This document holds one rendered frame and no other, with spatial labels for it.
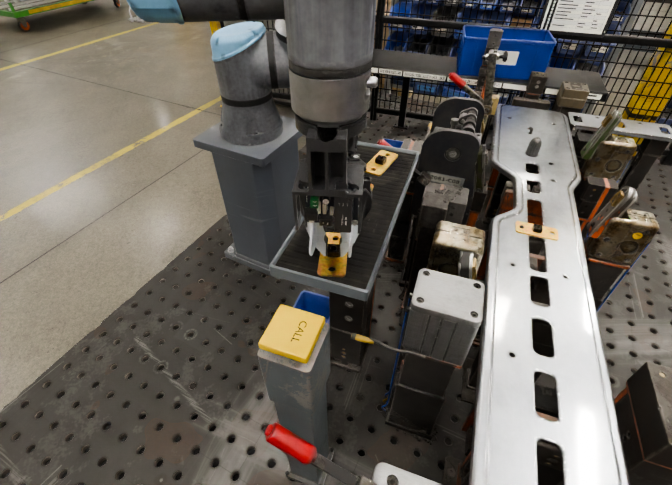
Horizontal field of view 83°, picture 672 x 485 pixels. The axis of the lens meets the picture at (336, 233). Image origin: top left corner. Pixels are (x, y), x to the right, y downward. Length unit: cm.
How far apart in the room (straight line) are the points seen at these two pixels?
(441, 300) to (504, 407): 17
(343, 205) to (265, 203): 60
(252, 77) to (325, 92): 55
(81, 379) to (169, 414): 24
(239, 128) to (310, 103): 58
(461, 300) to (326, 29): 40
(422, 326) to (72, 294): 204
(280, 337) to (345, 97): 27
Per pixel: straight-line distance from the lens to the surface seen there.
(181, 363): 103
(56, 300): 241
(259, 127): 92
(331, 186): 38
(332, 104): 35
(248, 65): 87
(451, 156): 83
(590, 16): 179
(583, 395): 69
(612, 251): 101
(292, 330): 46
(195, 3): 43
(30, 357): 223
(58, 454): 104
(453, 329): 58
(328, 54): 33
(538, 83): 154
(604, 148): 127
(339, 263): 52
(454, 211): 81
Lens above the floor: 154
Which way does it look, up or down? 42 degrees down
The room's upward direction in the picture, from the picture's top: straight up
